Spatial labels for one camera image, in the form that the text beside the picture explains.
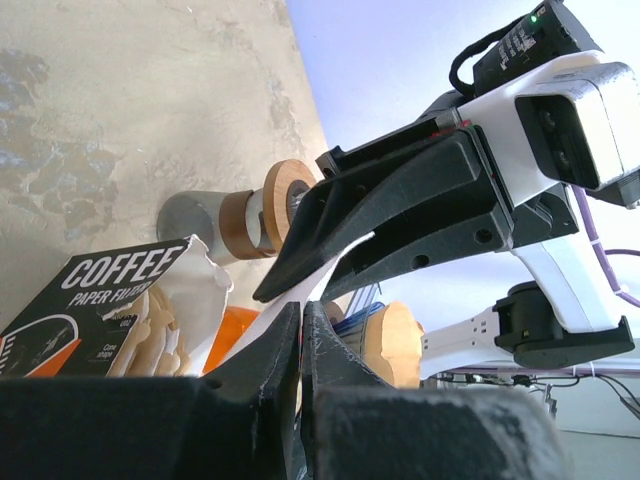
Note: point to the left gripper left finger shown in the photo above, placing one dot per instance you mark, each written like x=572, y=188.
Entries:
x=234, y=423

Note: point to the coffee filter box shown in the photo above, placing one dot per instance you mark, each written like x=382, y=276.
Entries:
x=143, y=311

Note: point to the orange glass carafe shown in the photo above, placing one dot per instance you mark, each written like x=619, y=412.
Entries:
x=235, y=322

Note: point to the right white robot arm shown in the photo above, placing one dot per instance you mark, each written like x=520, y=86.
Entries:
x=570, y=312

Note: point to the wooden ring stand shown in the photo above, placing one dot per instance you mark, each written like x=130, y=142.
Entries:
x=284, y=187

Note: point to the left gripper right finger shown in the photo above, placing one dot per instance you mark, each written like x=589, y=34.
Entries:
x=354, y=425

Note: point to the blue ribbed coffee dripper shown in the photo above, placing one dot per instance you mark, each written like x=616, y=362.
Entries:
x=351, y=330

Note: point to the brown paper coffee filter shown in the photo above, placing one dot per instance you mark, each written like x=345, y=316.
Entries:
x=392, y=346

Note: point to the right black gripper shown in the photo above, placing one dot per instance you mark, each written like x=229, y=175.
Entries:
x=427, y=194

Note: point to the white paper coffee filter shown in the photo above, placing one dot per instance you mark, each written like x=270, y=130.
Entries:
x=310, y=289

